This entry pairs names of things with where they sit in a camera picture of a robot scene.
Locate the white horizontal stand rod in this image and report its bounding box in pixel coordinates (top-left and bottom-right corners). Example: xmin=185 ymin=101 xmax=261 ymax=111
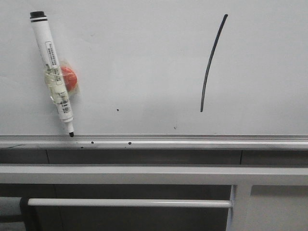
xmin=28 ymin=198 xmax=233 ymax=208

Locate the red round magnet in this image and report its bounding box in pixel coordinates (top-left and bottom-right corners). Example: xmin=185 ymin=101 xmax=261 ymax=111
xmin=61 ymin=66 xmax=77 ymax=92

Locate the aluminium whiteboard tray rail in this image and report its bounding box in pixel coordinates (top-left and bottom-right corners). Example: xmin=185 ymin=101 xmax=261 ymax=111
xmin=0 ymin=134 xmax=308 ymax=150

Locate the white vertical stand post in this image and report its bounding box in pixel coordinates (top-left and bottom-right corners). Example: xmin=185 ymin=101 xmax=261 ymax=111
xmin=226 ymin=184 xmax=252 ymax=231

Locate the white whiteboard panel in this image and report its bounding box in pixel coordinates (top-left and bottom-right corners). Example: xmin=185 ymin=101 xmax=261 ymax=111
xmin=0 ymin=0 xmax=308 ymax=135

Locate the white stand crossbar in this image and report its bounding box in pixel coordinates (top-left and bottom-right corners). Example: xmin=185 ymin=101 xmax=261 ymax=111
xmin=0 ymin=165 xmax=308 ymax=186

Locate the white whiteboard marker pen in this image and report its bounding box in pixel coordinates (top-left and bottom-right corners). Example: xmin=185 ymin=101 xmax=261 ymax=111
xmin=30 ymin=11 xmax=74 ymax=137

